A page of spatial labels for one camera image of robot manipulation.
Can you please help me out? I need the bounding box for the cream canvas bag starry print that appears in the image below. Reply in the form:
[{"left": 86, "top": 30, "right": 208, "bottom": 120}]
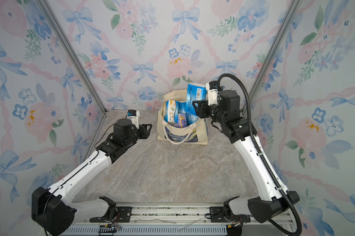
[{"left": 156, "top": 89, "right": 209, "bottom": 146}]

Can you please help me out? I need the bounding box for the floral orange blue tissue pack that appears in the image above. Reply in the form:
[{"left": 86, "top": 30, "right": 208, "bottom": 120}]
[{"left": 164, "top": 100, "right": 178, "bottom": 123}]

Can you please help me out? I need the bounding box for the blue tissue pack barcode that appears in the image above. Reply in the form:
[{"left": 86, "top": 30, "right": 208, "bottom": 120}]
[{"left": 177, "top": 102, "right": 186, "bottom": 114}]

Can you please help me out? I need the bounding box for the purple tissue pack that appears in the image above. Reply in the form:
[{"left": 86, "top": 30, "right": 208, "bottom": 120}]
[{"left": 172, "top": 114, "right": 189, "bottom": 128}]

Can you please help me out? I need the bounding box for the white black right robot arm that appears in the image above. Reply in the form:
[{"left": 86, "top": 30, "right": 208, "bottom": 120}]
[{"left": 192, "top": 90, "right": 300, "bottom": 223}]

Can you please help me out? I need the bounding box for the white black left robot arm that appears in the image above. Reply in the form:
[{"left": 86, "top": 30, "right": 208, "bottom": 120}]
[{"left": 31, "top": 119, "right": 153, "bottom": 236}]

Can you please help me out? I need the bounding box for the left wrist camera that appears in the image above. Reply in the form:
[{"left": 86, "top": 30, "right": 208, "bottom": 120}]
[{"left": 126, "top": 109, "right": 140, "bottom": 129}]

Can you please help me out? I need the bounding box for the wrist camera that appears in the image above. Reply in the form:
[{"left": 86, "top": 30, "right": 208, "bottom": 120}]
[
  {"left": 126, "top": 109, "right": 140, "bottom": 129},
  {"left": 206, "top": 81, "right": 222, "bottom": 106}
]

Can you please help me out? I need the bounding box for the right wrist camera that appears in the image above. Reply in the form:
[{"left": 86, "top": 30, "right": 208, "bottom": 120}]
[{"left": 206, "top": 81, "right": 222, "bottom": 106}]

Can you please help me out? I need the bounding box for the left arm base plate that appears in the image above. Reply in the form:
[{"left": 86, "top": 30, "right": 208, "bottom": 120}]
[{"left": 89, "top": 206, "right": 133, "bottom": 223}]

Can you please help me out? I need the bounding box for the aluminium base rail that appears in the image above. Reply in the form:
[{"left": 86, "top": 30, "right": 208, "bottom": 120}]
[{"left": 44, "top": 202, "right": 287, "bottom": 228}]

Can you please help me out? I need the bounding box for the grey slotted cable duct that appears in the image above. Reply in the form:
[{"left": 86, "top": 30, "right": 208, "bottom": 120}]
[{"left": 62, "top": 225, "right": 228, "bottom": 236}]

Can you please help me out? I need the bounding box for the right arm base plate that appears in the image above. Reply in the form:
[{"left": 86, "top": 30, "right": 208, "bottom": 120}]
[{"left": 206, "top": 206, "right": 230, "bottom": 223}]

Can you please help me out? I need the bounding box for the right aluminium corner post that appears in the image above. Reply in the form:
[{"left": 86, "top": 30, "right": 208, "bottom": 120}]
[{"left": 249, "top": 0, "right": 301, "bottom": 101}]

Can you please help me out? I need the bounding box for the aluminium corner post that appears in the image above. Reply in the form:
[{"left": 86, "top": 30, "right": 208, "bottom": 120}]
[
  {"left": 35, "top": 0, "right": 107, "bottom": 113},
  {"left": 249, "top": 0, "right": 301, "bottom": 101}
]

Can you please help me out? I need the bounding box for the black corrugated cable conduit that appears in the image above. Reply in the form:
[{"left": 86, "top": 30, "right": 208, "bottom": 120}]
[{"left": 216, "top": 73, "right": 302, "bottom": 236}]

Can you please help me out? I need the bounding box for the left aluminium corner post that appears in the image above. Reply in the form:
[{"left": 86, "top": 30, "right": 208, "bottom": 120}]
[{"left": 35, "top": 0, "right": 107, "bottom": 113}]

